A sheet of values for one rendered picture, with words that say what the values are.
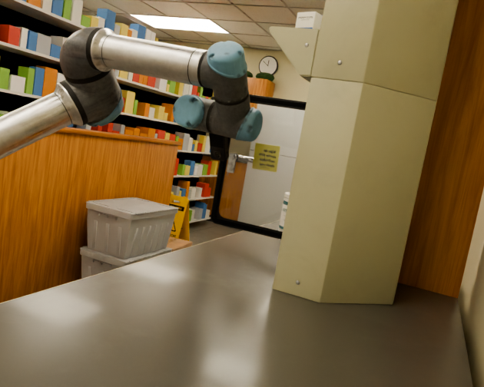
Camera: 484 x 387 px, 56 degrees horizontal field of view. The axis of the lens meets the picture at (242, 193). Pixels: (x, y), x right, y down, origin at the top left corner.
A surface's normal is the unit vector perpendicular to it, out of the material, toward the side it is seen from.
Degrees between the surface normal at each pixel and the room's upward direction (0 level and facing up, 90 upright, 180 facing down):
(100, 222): 96
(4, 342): 0
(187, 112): 91
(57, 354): 0
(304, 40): 90
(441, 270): 90
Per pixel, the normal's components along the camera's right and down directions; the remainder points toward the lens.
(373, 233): 0.37, 0.17
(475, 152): -0.39, 0.04
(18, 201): 0.91, 0.20
